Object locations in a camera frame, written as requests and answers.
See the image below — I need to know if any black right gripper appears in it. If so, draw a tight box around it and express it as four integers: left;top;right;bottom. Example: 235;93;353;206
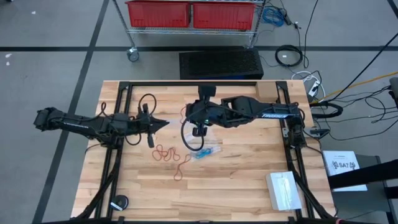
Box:
185;85;220;138

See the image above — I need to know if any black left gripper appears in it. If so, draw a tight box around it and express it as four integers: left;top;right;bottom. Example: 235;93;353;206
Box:
136;103;170;149

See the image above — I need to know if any black perforated metal box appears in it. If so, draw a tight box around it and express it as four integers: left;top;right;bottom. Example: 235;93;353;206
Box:
178;49;264;80

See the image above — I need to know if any small brown cardboard box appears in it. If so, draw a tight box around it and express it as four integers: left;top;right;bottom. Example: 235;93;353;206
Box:
256;81;278;102

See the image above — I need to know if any round black and white spool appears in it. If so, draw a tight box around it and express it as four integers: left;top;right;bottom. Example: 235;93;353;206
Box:
110;194;129;212

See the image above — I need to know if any red plastic storage bin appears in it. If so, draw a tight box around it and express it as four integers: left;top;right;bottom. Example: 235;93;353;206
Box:
192;1;257;31
125;1;191;28

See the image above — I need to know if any white cardboard box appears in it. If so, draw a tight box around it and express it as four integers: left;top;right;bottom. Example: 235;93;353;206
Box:
266;170;303;212

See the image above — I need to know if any white power strip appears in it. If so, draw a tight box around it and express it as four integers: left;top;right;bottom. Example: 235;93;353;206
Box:
307;80;321;98

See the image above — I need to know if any white printed manual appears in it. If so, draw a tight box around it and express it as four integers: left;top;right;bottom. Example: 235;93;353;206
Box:
322;150;368;192

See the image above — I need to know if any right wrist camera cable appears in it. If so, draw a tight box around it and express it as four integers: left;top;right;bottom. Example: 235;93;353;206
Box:
180;119;206;152

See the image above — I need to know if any chrome wire shelf rack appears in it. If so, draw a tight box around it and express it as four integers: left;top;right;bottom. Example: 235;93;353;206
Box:
111;0;267;62

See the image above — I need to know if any black cable coil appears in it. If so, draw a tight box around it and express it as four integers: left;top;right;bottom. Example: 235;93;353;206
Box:
275;44;304;68

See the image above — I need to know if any blue cable coil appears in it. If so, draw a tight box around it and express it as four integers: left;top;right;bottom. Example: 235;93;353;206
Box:
262;6;285;27

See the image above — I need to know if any thick black hose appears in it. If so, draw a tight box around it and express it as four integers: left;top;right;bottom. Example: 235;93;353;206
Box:
312;101;344;119

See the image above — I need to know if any long black hanging cable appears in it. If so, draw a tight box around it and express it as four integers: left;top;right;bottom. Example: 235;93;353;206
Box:
303;0;320;68

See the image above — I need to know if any thick black diagonal cable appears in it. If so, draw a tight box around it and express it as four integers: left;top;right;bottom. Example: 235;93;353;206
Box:
325;40;398;103

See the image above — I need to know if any yellow cable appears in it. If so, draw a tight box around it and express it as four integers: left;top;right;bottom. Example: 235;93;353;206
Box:
323;71;398;98

